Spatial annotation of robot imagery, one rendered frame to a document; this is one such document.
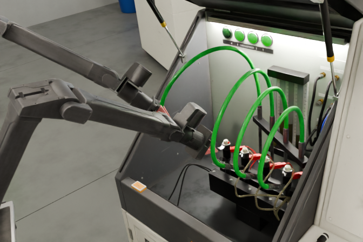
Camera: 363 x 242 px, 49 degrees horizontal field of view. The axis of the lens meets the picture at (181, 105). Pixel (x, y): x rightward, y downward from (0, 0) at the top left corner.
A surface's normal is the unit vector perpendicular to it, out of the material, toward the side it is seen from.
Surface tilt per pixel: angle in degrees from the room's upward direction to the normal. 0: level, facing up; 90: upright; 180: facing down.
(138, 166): 90
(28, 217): 0
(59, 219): 0
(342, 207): 76
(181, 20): 90
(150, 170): 90
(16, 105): 60
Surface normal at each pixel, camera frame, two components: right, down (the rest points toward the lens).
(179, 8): 0.40, 0.40
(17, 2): 0.61, 0.33
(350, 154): -0.70, 0.19
